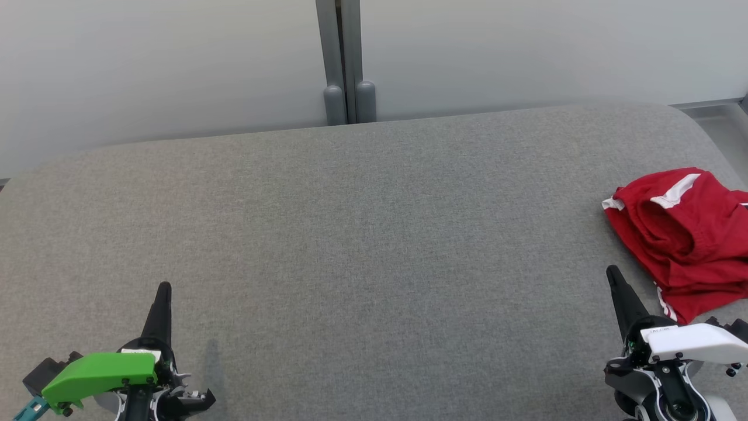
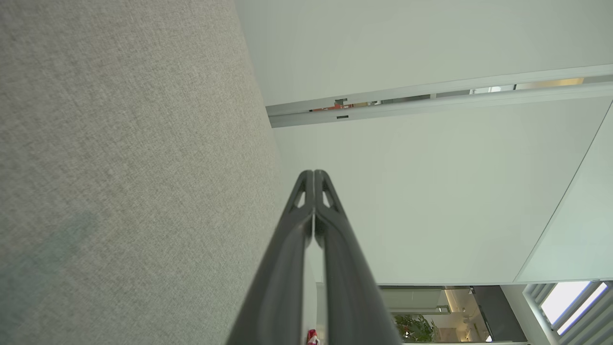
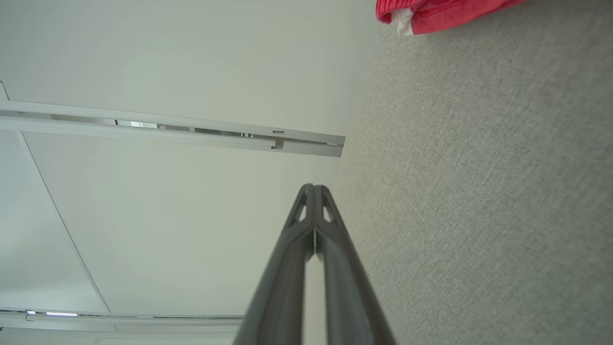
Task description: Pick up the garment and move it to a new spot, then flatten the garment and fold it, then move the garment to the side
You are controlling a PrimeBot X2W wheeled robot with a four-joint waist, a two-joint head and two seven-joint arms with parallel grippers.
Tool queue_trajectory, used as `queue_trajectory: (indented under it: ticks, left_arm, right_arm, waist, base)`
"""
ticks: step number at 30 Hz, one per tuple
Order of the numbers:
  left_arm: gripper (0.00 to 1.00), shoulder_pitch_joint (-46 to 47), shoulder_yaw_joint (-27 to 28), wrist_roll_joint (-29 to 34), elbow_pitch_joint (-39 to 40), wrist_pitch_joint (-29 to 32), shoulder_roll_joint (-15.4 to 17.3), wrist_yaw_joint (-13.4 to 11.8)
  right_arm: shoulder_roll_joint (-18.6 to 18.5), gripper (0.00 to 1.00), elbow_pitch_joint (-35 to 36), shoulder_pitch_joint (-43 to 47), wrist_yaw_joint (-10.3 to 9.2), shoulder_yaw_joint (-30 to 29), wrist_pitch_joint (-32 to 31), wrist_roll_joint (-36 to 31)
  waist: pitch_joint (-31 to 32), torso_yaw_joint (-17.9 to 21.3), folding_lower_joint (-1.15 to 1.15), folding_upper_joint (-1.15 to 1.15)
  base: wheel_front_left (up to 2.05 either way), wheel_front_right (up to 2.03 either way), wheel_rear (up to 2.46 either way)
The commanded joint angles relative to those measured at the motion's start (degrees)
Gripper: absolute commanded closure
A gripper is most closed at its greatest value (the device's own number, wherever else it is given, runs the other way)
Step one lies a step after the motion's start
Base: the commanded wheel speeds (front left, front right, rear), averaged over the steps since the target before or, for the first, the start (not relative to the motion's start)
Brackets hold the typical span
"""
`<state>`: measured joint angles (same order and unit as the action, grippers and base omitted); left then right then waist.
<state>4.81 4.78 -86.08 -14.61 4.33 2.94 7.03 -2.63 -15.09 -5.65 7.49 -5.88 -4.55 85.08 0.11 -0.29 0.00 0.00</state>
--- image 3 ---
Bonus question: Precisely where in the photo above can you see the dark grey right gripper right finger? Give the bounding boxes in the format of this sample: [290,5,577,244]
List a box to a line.
[314,184,398,345]

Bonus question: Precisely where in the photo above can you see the grey metal partition post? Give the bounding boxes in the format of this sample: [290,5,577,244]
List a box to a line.
[0,308,245,345]

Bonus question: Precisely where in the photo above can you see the red shorts with white trim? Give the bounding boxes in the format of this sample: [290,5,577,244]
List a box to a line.
[375,0,527,36]

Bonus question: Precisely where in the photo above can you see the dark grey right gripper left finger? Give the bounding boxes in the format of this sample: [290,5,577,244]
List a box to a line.
[232,184,317,345]

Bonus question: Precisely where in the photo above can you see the grey double partition post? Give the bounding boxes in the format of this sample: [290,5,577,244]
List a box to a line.
[0,101,346,158]

